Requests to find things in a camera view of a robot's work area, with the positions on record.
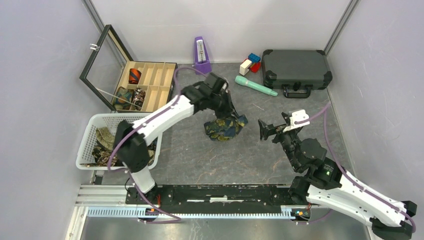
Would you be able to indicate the dark floral rolled tie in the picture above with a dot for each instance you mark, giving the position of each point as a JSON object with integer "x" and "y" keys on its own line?
{"x": 138, "y": 98}

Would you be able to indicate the purple metronome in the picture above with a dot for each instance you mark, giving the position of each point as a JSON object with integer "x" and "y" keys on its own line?
{"x": 201, "y": 57}

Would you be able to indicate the blue toy brick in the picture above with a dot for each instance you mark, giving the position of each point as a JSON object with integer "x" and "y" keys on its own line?
{"x": 254, "y": 58}

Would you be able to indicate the mint green flashlight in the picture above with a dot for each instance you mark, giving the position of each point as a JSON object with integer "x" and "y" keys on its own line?
{"x": 243, "y": 81}

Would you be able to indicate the olive green tie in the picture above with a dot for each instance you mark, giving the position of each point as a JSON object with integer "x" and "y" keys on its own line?
{"x": 104, "y": 138}

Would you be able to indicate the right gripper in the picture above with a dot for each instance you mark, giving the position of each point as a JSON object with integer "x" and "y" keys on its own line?
{"x": 265, "y": 130}

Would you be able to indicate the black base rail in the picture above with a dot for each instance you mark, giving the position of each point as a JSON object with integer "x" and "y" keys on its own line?
{"x": 223, "y": 198}

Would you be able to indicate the orange navy rolled tie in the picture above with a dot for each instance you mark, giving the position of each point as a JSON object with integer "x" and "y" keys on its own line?
{"x": 134, "y": 76}

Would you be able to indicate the navy yellow floral tie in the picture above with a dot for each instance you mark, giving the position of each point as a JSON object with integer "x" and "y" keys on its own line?
{"x": 225, "y": 129}

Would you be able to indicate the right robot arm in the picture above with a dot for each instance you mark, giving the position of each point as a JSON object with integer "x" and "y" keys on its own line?
{"x": 322, "y": 181}

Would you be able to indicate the white toy block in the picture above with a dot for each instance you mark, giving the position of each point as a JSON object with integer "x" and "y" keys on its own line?
{"x": 244, "y": 67}

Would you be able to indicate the red toy block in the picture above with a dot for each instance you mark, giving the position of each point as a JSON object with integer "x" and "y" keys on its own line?
{"x": 254, "y": 68}

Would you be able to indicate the white plastic basket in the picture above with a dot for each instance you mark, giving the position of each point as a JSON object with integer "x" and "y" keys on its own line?
{"x": 85, "y": 159}

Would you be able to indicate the brown floral tie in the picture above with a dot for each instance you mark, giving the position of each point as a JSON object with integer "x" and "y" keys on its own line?
{"x": 101, "y": 156}

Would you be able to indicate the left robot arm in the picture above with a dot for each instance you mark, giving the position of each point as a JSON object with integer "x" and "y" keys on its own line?
{"x": 132, "y": 139}

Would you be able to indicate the dark grey carrying case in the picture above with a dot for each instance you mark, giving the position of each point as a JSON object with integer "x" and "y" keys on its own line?
{"x": 296, "y": 72}

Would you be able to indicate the wooden tie organizer box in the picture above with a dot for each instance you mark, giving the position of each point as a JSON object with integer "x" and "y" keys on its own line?
{"x": 108, "y": 68}

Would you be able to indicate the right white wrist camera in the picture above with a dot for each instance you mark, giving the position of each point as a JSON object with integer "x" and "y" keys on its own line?
{"x": 297, "y": 119}

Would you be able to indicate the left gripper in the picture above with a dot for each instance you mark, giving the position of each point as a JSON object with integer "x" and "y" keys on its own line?
{"x": 229, "y": 112}

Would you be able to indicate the teal patterned rolled tie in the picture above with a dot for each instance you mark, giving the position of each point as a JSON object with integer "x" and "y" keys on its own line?
{"x": 123, "y": 98}

